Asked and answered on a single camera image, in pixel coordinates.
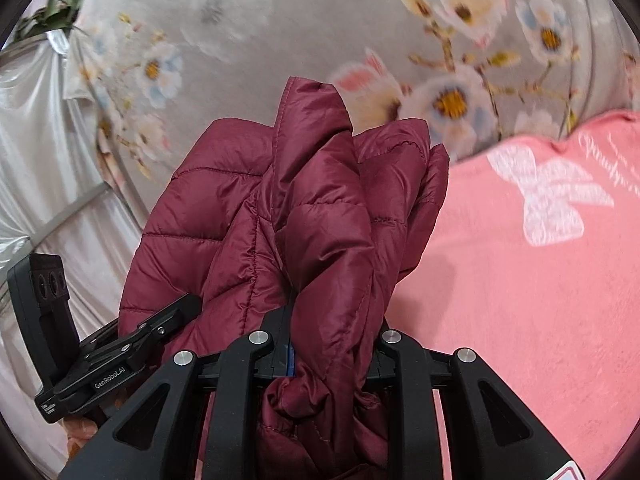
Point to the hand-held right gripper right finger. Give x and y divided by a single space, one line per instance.
387 360

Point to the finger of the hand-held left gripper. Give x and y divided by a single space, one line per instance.
170 317

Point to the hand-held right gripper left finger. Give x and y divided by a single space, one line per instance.
291 360

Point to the maroon puffer jacket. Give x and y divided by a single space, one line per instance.
310 220

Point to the pink blanket with white bows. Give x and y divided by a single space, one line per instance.
500 310

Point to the pale satin curtain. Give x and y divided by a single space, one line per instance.
45 160

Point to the green leafy plant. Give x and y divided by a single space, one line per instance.
60 15

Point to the grey floral bed sheet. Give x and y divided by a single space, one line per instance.
300 25

